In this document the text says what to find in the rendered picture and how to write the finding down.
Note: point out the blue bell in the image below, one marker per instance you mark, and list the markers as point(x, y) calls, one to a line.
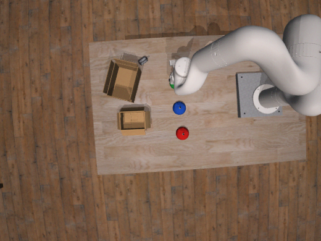
point(179, 108)

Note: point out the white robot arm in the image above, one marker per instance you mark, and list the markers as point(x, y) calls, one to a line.
point(292, 64)

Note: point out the red dome bell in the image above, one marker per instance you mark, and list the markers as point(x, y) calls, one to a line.
point(182, 133)

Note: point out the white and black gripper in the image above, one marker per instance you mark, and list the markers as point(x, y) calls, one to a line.
point(171, 80)

